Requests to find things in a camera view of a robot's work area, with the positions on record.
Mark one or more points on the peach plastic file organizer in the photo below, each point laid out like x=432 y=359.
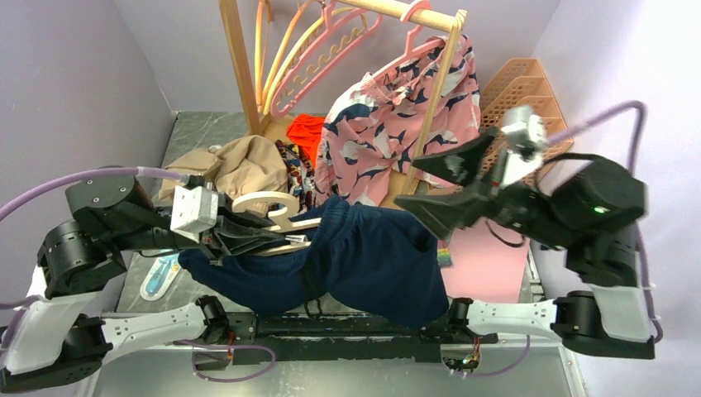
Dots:
x=521 y=81

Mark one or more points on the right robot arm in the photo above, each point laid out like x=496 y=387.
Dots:
x=591 y=217

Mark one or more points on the beige shorts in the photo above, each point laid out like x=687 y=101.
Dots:
x=246 y=165

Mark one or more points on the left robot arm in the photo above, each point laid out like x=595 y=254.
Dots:
x=51 y=341

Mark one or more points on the wooden clothes rack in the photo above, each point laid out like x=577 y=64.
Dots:
x=341 y=26

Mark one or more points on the navy blue shorts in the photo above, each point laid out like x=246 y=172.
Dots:
x=381 y=261

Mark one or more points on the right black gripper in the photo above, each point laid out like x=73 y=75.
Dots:
x=438 y=212

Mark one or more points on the orange garment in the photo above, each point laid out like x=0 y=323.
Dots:
x=305 y=131

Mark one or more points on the pink plastic hanger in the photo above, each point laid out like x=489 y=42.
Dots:
x=323 y=55

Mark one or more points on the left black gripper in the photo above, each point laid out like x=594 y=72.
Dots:
x=236 y=231

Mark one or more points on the pink shark print shorts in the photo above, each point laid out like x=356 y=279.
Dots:
x=373 y=127

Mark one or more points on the marker pen set box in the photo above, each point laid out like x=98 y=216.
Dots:
x=443 y=257

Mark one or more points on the blue toothbrush package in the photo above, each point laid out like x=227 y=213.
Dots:
x=160 y=277

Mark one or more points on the yellow hanger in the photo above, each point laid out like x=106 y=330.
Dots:
x=296 y=55

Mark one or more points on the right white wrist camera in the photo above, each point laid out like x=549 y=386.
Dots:
x=525 y=139

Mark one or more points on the pink clipboard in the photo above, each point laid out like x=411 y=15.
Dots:
x=483 y=267

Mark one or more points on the colourful patterned shorts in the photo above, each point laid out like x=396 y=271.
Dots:
x=300 y=175

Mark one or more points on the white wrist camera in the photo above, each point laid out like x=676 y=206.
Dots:
x=525 y=139
x=194 y=212

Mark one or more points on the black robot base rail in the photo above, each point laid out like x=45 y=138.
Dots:
x=346 y=336

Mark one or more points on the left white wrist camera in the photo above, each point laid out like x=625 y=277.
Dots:
x=194 y=212

